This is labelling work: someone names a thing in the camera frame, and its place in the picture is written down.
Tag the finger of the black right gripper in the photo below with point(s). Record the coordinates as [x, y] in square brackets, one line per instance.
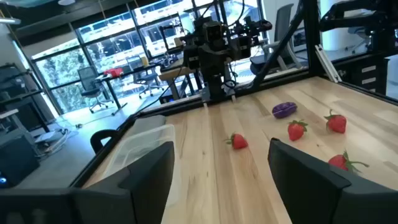
[244, 48]
[191, 57]

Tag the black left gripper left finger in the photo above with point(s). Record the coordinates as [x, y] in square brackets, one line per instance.
[140, 193]

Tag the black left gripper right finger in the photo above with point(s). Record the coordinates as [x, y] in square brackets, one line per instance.
[311, 193]

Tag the red plastic strawberry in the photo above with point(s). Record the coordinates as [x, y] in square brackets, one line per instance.
[238, 142]
[339, 161]
[337, 124]
[295, 130]

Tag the purple toy eggplant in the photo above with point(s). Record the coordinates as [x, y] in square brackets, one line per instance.
[284, 109]

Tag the clear plastic tupperware container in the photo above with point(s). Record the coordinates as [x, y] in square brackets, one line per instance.
[136, 146]

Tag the wooden desk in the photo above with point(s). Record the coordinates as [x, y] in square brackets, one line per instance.
[174, 73]

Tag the yellow cup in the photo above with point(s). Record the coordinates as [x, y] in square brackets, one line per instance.
[145, 61]

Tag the small black box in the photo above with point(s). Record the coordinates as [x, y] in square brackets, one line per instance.
[166, 97]

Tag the grey office chair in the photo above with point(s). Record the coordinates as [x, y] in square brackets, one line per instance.
[284, 21]
[133, 63]
[88, 81]

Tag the black desk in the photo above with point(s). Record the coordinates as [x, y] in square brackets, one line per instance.
[130, 71]

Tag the red box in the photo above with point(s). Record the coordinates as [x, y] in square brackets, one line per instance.
[113, 72]

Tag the silver aluminium bar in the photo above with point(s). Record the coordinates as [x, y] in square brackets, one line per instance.
[326, 63]

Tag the black drawer cabinet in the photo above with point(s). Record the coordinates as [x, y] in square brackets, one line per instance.
[363, 74]

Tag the black computer case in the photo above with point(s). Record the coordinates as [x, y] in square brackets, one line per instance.
[15, 161]

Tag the black shelf rack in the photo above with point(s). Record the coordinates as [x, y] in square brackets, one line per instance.
[18, 93]

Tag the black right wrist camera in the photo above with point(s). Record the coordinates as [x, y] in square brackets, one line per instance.
[214, 31]

